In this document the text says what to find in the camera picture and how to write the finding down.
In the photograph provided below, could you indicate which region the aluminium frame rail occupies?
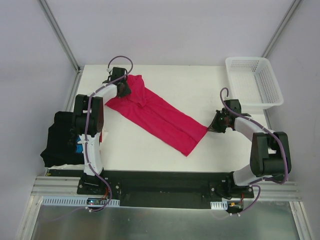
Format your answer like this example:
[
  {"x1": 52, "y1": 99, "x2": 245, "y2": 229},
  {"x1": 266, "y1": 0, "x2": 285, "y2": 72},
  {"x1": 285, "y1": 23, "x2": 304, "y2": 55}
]
[{"x1": 31, "y1": 176, "x2": 83, "y2": 195}]

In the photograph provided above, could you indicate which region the pink t shirt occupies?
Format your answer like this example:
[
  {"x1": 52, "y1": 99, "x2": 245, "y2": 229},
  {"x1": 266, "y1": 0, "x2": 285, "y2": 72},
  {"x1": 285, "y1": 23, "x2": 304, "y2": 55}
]
[{"x1": 105, "y1": 74, "x2": 207, "y2": 157}]

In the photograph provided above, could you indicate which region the white slotted cable duct left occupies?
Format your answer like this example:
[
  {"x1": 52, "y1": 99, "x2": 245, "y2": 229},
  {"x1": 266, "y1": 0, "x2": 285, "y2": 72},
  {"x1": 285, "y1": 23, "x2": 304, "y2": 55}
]
[{"x1": 42, "y1": 196, "x2": 120, "y2": 208}]

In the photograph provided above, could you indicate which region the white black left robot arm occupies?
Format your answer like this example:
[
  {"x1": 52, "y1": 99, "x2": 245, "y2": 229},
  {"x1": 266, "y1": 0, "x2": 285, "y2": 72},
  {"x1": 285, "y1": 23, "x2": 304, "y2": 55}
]
[{"x1": 72, "y1": 67, "x2": 131, "y2": 195}]

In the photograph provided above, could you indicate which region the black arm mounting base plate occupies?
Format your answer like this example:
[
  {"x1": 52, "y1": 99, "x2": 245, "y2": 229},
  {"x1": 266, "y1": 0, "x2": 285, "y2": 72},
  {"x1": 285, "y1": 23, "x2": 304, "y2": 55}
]
[{"x1": 49, "y1": 169, "x2": 254, "y2": 209}]

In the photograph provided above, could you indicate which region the white red folded shirt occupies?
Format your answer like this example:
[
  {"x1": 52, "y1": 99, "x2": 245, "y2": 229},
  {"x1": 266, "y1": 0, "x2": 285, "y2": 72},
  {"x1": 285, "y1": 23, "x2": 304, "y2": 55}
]
[{"x1": 47, "y1": 164, "x2": 85, "y2": 171}]

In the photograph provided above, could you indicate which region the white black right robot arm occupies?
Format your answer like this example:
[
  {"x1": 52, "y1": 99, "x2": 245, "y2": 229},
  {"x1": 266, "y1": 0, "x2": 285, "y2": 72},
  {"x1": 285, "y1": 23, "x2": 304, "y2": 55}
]
[{"x1": 207, "y1": 99, "x2": 291, "y2": 198}]

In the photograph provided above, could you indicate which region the white slotted cable duct right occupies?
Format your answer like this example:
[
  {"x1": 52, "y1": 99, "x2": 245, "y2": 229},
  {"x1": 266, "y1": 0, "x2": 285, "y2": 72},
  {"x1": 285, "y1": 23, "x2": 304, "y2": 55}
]
[{"x1": 210, "y1": 201, "x2": 228, "y2": 211}]

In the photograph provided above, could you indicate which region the white perforated plastic basket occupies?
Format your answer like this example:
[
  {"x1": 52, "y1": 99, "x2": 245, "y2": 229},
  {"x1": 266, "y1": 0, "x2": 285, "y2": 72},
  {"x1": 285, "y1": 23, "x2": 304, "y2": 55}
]
[{"x1": 225, "y1": 57, "x2": 284, "y2": 110}]

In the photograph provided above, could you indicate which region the white slotted cable duct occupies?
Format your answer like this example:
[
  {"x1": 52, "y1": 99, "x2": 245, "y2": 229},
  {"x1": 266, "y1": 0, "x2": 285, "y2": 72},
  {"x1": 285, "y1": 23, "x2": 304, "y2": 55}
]
[
  {"x1": 42, "y1": 196, "x2": 120, "y2": 208},
  {"x1": 210, "y1": 201, "x2": 228, "y2": 211}
]

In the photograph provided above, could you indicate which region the black folded t shirt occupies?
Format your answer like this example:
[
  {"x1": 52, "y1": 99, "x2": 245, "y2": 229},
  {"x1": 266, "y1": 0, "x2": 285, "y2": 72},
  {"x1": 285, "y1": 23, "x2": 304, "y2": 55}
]
[{"x1": 40, "y1": 111, "x2": 84, "y2": 168}]

